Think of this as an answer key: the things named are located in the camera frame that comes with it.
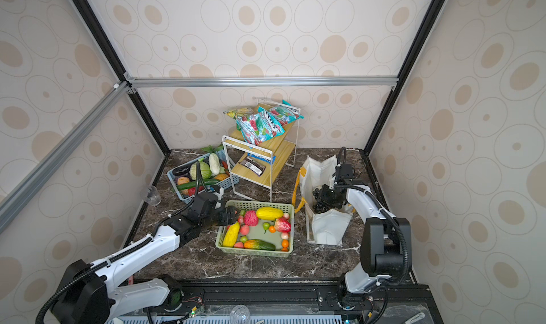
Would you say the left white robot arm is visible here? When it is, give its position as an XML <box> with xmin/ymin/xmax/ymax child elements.
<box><xmin>35</xmin><ymin>177</ymin><xmax>238</xmax><ymax>323</ymax></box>

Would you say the dark grape bunch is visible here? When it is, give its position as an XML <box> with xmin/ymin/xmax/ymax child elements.
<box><xmin>313</xmin><ymin>188</ymin><xmax>330</xmax><ymax>214</ymax></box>

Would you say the green cabbage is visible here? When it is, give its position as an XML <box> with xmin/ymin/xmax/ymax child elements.
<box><xmin>189</xmin><ymin>160</ymin><xmax>212</xmax><ymax>180</ymax></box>

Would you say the horizontal aluminium frame bar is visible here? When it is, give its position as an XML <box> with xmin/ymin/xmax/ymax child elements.
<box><xmin>128</xmin><ymin>76</ymin><xmax>399</xmax><ymax>88</ymax></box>

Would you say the blue plastic vegetable basket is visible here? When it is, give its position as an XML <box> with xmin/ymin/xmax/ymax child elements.
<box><xmin>167</xmin><ymin>151</ymin><xmax>239</xmax><ymax>204</ymax></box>

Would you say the green orange papaya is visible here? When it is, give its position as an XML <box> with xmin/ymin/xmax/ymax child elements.
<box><xmin>243</xmin><ymin>240</ymin><xmax>276</xmax><ymax>251</ymax></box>

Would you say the blue snack packet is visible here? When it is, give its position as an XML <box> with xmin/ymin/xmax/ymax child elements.
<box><xmin>247</xmin><ymin>153</ymin><xmax>276</xmax><ymax>165</ymax></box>

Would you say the yellow green snack bag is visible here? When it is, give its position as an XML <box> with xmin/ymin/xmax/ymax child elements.
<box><xmin>224</xmin><ymin>107</ymin><xmax>255</xmax><ymax>119</ymax></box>

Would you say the green cucumber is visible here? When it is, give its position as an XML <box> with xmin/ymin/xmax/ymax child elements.
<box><xmin>176</xmin><ymin>179</ymin><xmax>219</xmax><ymax>191</ymax></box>

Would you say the diagonal aluminium frame bar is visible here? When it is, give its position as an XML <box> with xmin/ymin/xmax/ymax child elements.
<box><xmin>1</xmin><ymin>82</ymin><xmax>129</xmax><ymax>231</ymax></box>

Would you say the peach colored fruit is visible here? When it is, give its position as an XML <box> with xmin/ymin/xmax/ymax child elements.
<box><xmin>177</xmin><ymin>176</ymin><xmax>191</xmax><ymax>185</ymax></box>

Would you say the green plastic fruit basket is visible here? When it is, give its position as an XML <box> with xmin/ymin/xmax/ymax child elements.
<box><xmin>216</xmin><ymin>200</ymin><xmax>295</xmax><ymax>258</ymax></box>

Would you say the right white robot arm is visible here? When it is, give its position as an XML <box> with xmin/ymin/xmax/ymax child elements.
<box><xmin>312</xmin><ymin>147</ymin><xmax>412</xmax><ymax>295</ymax></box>

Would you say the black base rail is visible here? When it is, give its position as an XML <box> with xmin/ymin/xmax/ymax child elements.
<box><xmin>138</xmin><ymin>278</ymin><xmax>443</xmax><ymax>323</ymax></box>

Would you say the white radish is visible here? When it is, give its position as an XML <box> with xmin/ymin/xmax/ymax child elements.
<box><xmin>208</xmin><ymin>153</ymin><xmax>222</xmax><ymax>176</ymax></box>

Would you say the white grocery tote bag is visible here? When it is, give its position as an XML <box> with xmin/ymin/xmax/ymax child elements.
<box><xmin>291</xmin><ymin>156</ymin><xmax>354</xmax><ymax>246</ymax></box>

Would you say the dark snack bar packet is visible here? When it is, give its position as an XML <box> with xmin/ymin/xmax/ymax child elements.
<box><xmin>238</xmin><ymin>156</ymin><xmax>266</xmax><ymax>176</ymax></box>

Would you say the white wire wooden shelf rack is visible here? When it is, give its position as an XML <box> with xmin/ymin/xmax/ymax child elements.
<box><xmin>222</xmin><ymin>120</ymin><xmax>300</xmax><ymax>192</ymax></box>

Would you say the leafy green vegetable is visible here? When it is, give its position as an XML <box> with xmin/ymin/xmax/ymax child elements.
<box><xmin>200</xmin><ymin>144</ymin><xmax>223</xmax><ymax>153</ymax></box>

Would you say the dark eggplant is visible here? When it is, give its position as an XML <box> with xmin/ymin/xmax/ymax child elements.
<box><xmin>171</xmin><ymin>166</ymin><xmax>191</xmax><ymax>176</ymax></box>

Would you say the teal pink snack bag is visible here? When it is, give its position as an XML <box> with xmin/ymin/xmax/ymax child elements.
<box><xmin>269</xmin><ymin>103</ymin><xmax>304</xmax><ymax>126</ymax></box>

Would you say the clear plastic cup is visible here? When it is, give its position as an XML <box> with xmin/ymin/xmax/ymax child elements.
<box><xmin>140</xmin><ymin>185</ymin><xmax>162</xmax><ymax>207</ymax></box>

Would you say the red pepper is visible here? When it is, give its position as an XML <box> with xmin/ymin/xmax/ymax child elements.
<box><xmin>186</xmin><ymin>186</ymin><xmax>204</xmax><ymax>196</ymax></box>

